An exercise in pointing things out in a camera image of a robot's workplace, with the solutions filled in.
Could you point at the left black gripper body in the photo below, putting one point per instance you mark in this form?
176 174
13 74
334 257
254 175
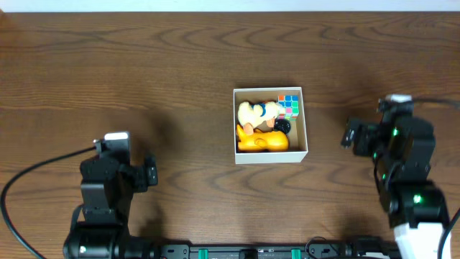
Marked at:
149 173

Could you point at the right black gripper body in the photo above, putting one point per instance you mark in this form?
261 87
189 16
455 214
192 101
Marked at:
368 144

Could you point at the white cardboard box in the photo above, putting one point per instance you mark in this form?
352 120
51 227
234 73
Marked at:
298 144

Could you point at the multicoloured puzzle cube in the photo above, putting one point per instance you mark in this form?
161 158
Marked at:
290 107

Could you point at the black round container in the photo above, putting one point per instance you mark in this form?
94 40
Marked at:
282 125

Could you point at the orange rubber dinosaur toy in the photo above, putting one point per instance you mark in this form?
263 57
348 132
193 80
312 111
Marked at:
274 141

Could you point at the yellow plush duck toy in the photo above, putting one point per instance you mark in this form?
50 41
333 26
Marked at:
250 116

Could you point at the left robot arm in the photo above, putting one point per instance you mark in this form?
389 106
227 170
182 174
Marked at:
99 227

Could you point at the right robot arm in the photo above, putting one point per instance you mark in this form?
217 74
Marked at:
401 146

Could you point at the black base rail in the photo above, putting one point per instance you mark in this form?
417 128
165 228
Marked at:
318 249

